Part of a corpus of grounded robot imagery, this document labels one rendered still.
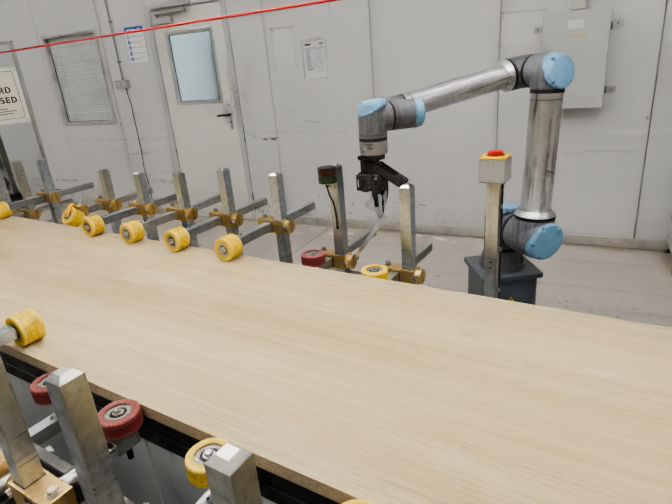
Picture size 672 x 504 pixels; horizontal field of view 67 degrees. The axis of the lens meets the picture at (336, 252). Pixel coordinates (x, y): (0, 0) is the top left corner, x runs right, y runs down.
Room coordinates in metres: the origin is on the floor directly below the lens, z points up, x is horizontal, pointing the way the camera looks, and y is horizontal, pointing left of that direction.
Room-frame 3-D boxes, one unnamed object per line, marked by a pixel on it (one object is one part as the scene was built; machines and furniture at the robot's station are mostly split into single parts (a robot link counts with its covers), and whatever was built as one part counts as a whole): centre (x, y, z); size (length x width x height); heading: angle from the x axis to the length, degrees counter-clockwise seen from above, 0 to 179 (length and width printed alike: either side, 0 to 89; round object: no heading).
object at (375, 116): (1.62, -0.15, 1.30); 0.10 x 0.09 x 0.12; 109
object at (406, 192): (1.47, -0.23, 0.89); 0.04 x 0.04 x 0.48; 56
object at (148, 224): (2.05, 0.63, 0.95); 0.50 x 0.04 x 0.04; 146
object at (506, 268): (2.00, -0.71, 0.65); 0.19 x 0.19 x 0.10
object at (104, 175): (2.30, 1.02, 0.87); 0.04 x 0.04 x 0.48; 56
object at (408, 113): (1.67, -0.25, 1.31); 0.12 x 0.12 x 0.09; 19
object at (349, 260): (1.62, 0.00, 0.85); 0.14 x 0.06 x 0.05; 56
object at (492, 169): (1.33, -0.45, 1.18); 0.07 x 0.07 x 0.08; 56
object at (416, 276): (1.48, -0.21, 0.83); 0.14 x 0.06 x 0.05; 56
